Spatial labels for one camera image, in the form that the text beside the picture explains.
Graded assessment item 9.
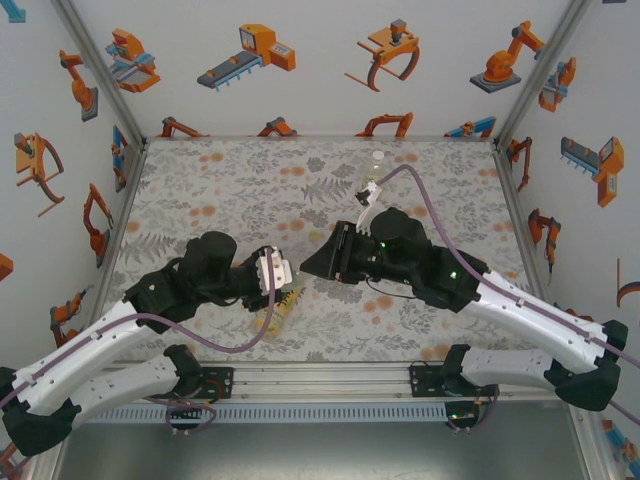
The purple camera cable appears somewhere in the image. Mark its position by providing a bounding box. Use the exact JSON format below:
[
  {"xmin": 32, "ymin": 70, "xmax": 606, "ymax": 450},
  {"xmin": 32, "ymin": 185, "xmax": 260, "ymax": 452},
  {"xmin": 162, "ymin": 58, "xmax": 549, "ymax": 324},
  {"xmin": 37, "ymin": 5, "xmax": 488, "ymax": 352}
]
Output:
[
  {"xmin": 373, "ymin": 164, "xmax": 640, "ymax": 426},
  {"xmin": 0, "ymin": 247, "xmax": 277, "ymax": 409}
]

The wide aluminium mounting rail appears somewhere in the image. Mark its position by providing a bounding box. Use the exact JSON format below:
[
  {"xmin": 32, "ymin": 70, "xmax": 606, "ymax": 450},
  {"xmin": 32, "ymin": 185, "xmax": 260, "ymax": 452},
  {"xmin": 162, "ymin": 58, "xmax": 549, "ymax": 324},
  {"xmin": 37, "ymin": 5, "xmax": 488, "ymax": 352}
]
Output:
[{"xmin": 107, "ymin": 360, "xmax": 591, "ymax": 404}]

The aluminium frame post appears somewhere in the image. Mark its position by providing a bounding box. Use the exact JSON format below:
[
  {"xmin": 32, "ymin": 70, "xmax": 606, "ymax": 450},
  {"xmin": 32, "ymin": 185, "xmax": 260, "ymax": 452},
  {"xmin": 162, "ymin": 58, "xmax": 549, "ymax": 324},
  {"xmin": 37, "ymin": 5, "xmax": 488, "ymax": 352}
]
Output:
[
  {"xmin": 52, "ymin": 0, "xmax": 149, "ymax": 146},
  {"xmin": 492, "ymin": 0, "xmax": 594, "ymax": 146},
  {"xmin": 567, "ymin": 399, "xmax": 624, "ymax": 480}
]

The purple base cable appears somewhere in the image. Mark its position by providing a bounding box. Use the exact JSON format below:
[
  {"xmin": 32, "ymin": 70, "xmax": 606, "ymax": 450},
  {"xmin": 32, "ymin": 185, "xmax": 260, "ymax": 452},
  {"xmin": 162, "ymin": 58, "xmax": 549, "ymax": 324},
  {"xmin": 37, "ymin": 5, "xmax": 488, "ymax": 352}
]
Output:
[
  {"xmin": 444, "ymin": 384, "xmax": 502, "ymax": 435},
  {"xmin": 148, "ymin": 397, "xmax": 220, "ymax": 440}
]

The aluminium frame rail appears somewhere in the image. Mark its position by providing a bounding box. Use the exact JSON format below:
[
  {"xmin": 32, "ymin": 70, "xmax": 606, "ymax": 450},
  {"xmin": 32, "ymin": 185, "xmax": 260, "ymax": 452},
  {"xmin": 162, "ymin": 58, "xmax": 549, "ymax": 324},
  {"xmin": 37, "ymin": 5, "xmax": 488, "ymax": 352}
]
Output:
[
  {"xmin": 87, "ymin": 142, "xmax": 149, "ymax": 361},
  {"xmin": 492, "ymin": 142, "xmax": 569, "ymax": 361}
]

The small circuit board green light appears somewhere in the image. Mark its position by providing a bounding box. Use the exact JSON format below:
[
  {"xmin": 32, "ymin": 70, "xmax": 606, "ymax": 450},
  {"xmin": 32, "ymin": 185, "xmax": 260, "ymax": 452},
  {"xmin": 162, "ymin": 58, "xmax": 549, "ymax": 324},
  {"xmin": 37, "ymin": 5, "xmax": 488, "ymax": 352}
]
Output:
[{"xmin": 446, "ymin": 407, "xmax": 482, "ymax": 427}]

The white slotted cable duct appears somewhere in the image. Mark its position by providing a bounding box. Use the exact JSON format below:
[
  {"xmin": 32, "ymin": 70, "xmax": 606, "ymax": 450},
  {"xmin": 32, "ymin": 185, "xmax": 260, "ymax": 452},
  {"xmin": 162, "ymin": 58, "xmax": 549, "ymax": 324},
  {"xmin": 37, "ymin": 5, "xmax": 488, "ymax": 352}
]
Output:
[{"xmin": 94, "ymin": 403, "xmax": 449, "ymax": 424}]

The clear bottle orange label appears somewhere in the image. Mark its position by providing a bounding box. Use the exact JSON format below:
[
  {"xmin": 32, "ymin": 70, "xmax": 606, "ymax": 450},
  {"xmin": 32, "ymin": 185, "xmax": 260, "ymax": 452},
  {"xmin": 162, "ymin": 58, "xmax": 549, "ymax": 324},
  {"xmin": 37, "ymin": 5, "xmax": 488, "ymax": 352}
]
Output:
[{"xmin": 255, "ymin": 273, "xmax": 304, "ymax": 344}]

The floral patterned table mat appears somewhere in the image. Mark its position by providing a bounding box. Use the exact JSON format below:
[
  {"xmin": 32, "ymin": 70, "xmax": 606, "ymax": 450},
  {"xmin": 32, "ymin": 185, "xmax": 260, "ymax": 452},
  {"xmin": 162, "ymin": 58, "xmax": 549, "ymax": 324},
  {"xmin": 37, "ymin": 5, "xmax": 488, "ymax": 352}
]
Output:
[{"xmin": 102, "ymin": 138, "xmax": 556, "ymax": 364}]

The clear bottle pale green label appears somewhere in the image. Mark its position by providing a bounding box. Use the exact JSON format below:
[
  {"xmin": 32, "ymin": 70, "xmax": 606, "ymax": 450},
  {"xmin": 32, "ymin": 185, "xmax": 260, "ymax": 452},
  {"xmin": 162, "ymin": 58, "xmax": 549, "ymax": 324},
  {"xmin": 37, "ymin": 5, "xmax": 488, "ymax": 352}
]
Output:
[{"xmin": 360, "ymin": 149, "xmax": 386, "ymax": 189}]

